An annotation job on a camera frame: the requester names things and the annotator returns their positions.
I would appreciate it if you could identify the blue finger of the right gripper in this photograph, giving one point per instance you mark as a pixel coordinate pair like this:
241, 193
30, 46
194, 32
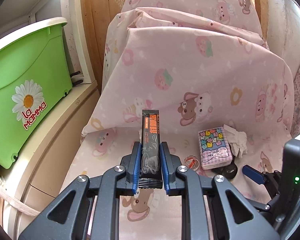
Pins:
253, 174

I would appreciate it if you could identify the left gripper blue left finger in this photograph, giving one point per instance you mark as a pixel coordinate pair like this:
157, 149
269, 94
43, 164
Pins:
133, 168

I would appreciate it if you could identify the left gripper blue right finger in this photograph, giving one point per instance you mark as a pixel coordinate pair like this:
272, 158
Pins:
169, 164

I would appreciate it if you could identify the black orange coffee sachet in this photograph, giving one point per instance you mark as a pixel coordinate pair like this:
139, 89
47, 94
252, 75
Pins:
150, 167

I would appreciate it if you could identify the red rubber bands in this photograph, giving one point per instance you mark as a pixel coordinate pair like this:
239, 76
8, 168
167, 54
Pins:
192, 162

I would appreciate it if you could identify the black round compact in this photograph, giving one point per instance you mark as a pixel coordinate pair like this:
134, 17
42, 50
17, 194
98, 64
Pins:
229, 171

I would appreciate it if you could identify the white tissue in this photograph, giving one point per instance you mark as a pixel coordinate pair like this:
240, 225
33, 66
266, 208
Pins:
237, 141

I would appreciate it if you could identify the pastel tissue pack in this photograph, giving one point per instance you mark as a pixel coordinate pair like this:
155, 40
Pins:
214, 149

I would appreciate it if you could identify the white shelf unit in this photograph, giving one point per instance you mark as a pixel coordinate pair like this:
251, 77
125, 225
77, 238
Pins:
37, 175

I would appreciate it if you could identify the pink cartoon bed sheet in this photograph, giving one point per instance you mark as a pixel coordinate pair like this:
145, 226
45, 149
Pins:
201, 64

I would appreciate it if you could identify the green plastic storage box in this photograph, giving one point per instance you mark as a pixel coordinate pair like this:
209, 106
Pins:
34, 76

